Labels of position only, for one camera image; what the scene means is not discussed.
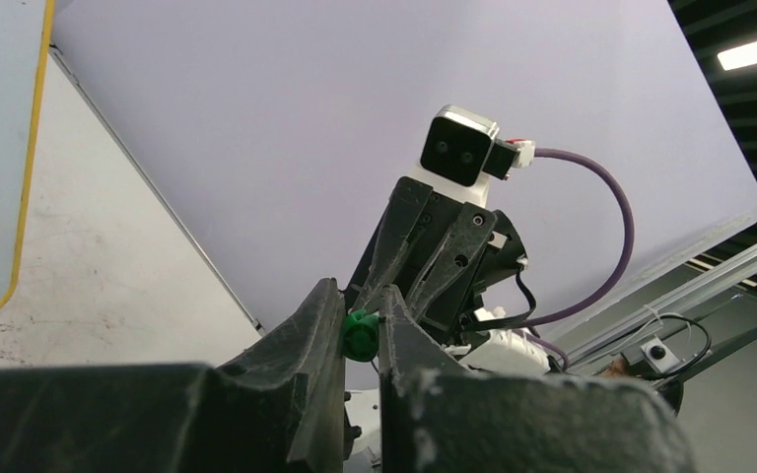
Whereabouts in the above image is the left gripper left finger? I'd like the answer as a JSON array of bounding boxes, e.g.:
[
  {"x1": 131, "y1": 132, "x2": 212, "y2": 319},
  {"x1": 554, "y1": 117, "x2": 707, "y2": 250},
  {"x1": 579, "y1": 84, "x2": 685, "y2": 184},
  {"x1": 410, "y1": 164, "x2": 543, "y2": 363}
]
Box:
[{"x1": 0, "y1": 279, "x2": 346, "y2": 472}]

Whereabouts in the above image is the aluminium frame rail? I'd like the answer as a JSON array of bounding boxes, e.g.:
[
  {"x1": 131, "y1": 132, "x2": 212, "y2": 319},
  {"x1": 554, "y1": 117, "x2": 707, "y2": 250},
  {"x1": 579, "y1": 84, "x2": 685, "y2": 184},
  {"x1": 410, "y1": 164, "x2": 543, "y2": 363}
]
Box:
[{"x1": 570, "y1": 243, "x2": 757, "y2": 366}]

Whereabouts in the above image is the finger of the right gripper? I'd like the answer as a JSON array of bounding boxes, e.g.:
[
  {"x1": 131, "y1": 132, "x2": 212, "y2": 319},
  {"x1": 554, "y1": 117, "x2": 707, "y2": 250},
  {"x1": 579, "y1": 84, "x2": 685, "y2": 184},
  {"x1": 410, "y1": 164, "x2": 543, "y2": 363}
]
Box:
[
  {"x1": 352, "y1": 176, "x2": 433, "y2": 311},
  {"x1": 405, "y1": 203, "x2": 497, "y2": 320}
]

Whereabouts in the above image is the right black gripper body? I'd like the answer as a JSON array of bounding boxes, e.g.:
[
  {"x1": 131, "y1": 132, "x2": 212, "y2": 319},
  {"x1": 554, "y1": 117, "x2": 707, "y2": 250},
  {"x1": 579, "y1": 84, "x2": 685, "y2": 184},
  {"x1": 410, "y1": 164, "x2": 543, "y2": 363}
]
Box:
[{"x1": 344, "y1": 191, "x2": 526, "y2": 344}]

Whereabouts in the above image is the green marker cap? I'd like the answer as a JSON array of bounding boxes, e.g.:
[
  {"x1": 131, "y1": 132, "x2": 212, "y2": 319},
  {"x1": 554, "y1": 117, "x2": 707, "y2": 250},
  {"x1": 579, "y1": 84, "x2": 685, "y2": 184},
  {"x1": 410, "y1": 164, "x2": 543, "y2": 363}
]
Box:
[{"x1": 342, "y1": 308, "x2": 379, "y2": 363}]

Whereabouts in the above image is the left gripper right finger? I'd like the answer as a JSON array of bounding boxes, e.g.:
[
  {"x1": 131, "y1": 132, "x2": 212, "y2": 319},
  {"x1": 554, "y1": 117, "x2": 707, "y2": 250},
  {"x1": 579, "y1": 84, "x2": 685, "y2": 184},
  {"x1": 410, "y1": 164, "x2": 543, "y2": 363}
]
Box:
[{"x1": 378, "y1": 286, "x2": 697, "y2": 472}]

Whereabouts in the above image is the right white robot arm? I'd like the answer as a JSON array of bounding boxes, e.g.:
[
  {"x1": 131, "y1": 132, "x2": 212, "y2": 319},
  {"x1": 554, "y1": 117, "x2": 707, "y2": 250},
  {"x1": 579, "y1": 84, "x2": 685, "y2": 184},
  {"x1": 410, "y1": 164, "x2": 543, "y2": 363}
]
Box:
[{"x1": 344, "y1": 176, "x2": 558, "y2": 374}]

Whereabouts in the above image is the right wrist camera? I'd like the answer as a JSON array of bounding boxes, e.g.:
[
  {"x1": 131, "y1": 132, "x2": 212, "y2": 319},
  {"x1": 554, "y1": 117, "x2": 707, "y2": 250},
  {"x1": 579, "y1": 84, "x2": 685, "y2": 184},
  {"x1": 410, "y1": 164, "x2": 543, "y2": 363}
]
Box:
[{"x1": 408, "y1": 104, "x2": 536, "y2": 208}]

